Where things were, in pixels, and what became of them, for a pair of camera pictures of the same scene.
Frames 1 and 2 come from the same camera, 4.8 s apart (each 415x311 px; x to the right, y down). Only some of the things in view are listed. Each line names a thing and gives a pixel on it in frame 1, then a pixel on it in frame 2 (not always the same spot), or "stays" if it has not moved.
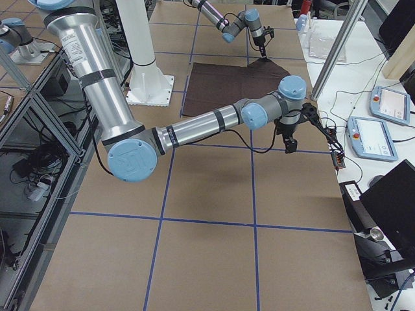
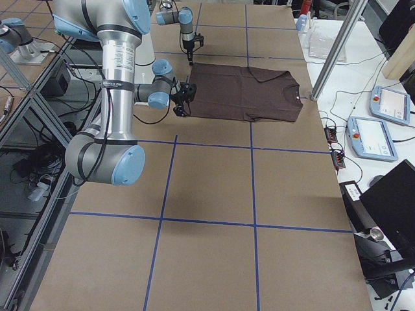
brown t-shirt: [211, 87] stays
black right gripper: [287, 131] -> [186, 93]
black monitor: [390, 202] stays
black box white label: [351, 192] stays
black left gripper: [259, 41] -> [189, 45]
